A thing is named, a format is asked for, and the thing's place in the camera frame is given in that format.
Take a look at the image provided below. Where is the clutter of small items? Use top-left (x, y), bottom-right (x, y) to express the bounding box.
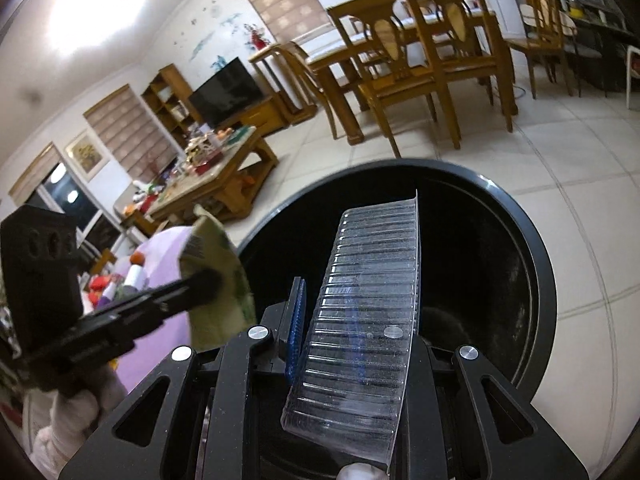
top-left (150, 127), bottom-right (256, 211)

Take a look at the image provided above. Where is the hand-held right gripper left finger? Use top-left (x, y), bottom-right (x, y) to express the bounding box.
top-left (60, 277), bottom-right (307, 480)

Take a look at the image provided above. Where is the wooden bookshelf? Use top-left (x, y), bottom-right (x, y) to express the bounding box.
top-left (141, 63), bottom-right (201, 148)

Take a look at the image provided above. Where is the black round bin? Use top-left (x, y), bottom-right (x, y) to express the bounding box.
top-left (235, 157), bottom-right (557, 411)

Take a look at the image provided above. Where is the white purple bottle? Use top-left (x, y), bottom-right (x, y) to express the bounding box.
top-left (97, 264), bottom-right (146, 311)

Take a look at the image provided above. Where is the green yellow packet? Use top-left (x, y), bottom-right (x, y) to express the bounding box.
top-left (178, 205), bottom-right (257, 353)

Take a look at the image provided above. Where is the framed wall picture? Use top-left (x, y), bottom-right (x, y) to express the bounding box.
top-left (65, 130), bottom-right (111, 181)

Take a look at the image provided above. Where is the red snack bag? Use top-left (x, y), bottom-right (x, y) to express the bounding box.
top-left (82, 272), bottom-right (126, 311)

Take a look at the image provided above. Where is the tall wooden side stand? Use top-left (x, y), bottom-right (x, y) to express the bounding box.
top-left (248, 42), bottom-right (318, 126)

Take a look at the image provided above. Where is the wooden dining chair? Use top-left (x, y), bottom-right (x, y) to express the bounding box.
top-left (405, 0), bottom-right (516, 133)
top-left (327, 0), bottom-right (461, 158)
top-left (505, 0), bottom-right (573, 98)

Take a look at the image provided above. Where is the wooden coffee table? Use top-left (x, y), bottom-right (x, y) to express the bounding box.
top-left (142, 125), bottom-right (280, 223)

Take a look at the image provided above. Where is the flat screen television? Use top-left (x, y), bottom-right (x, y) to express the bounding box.
top-left (187, 57), bottom-right (266, 128)

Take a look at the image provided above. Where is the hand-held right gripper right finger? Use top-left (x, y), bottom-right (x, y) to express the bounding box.
top-left (400, 335), bottom-right (587, 480)

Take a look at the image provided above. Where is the black cabinet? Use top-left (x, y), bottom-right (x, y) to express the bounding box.
top-left (555, 0), bottom-right (640, 96)

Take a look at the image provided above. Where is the clear ribbed plastic tray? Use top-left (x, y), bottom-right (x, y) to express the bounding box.
top-left (280, 190), bottom-right (423, 473)

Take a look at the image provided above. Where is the person's left hand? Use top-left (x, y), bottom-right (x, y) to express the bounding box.
top-left (30, 366), bottom-right (128, 480)

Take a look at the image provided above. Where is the person's right hand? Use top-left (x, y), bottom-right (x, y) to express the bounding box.
top-left (336, 462), bottom-right (388, 480)

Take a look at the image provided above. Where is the wooden armchair with curved arms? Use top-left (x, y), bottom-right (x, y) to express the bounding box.
top-left (277, 40), bottom-right (341, 138)

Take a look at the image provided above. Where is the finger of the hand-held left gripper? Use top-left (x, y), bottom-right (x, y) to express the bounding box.
top-left (75, 269), bottom-right (224, 361)

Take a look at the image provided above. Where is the wooden dining table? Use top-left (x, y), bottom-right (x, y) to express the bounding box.
top-left (305, 10), bottom-right (518, 146)

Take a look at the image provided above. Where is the purple tablecloth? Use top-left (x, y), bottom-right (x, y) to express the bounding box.
top-left (85, 225), bottom-right (241, 396)

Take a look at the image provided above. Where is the wooden television stand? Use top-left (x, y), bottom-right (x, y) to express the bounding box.
top-left (215, 95), bottom-right (292, 136)

